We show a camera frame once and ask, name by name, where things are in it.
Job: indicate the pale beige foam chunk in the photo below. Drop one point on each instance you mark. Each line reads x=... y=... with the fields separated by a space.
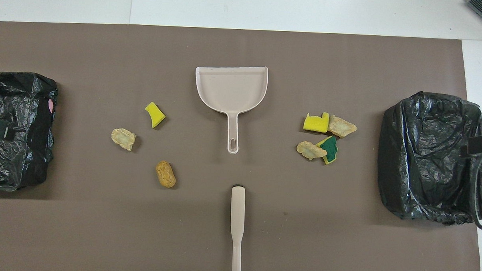
x=123 y=138

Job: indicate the jagged green topped sponge piece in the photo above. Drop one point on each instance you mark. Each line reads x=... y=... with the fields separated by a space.
x=330 y=148

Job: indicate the curved yellow green sponge wedge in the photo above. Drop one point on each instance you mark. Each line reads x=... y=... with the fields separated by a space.
x=155 y=115

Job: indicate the notched yellow sponge piece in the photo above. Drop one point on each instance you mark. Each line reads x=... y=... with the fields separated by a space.
x=315 y=124

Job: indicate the elongated tan foam chunk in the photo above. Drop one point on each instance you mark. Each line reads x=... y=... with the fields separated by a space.
x=309 y=150

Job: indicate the brown oval foam chunk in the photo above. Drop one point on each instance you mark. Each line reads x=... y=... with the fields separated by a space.
x=166 y=174

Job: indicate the beige plastic dustpan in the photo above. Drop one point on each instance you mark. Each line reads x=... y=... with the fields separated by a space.
x=230 y=89

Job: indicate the beige hand brush black bristles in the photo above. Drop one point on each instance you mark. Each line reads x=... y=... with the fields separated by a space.
x=237 y=215

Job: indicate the black bagged bin pink spot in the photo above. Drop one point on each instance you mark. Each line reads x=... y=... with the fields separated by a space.
x=25 y=104

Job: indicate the brown table mat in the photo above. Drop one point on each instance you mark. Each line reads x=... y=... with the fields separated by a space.
x=244 y=43

